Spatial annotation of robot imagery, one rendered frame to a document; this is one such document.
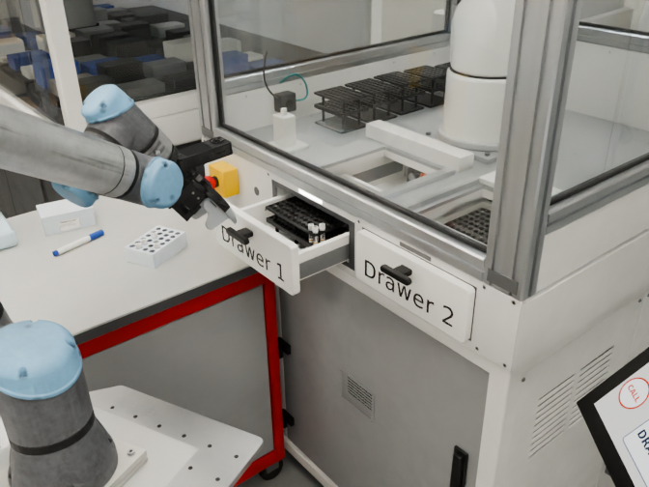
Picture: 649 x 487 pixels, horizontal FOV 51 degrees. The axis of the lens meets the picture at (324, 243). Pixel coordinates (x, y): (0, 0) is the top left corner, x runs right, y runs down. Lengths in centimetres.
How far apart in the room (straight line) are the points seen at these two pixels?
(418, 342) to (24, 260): 94
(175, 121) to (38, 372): 134
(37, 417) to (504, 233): 72
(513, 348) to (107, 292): 86
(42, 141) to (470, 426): 92
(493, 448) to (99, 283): 89
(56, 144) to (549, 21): 65
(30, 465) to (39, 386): 13
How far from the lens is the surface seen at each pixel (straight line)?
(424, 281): 124
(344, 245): 140
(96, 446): 106
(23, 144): 89
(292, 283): 132
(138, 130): 117
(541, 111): 100
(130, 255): 163
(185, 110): 218
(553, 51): 98
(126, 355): 153
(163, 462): 112
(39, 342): 99
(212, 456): 111
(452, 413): 139
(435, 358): 136
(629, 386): 89
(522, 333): 118
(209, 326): 160
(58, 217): 182
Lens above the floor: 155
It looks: 29 degrees down
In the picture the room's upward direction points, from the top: 1 degrees counter-clockwise
